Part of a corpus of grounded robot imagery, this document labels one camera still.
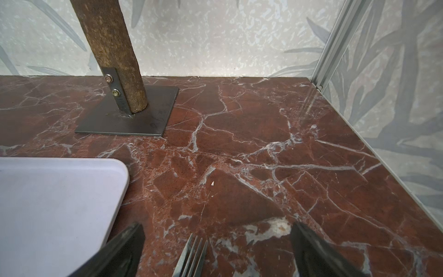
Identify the white cartoon handle fork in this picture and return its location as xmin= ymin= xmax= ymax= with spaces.
xmin=173 ymin=234 xmax=208 ymax=277

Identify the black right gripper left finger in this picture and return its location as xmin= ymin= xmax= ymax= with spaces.
xmin=70 ymin=222 xmax=145 ymax=277

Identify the dark metal tree base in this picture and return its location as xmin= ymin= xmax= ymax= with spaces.
xmin=75 ymin=85 xmax=180 ymax=137

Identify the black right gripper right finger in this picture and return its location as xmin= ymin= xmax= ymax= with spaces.
xmin=290 ymin=222 xmax=364 ymax=277

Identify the lilac placemat tray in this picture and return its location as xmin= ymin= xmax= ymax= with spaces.
xmin=1 ymin=157 xmax=129 ymax=277

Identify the aluminium frame profile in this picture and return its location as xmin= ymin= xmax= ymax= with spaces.
xmin=310 ymin=0 xmax=370 ymax=91

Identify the pink cherry blossom tree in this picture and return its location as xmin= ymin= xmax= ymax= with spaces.
xmin=70 ymin=1 xmax=148 ymax=113

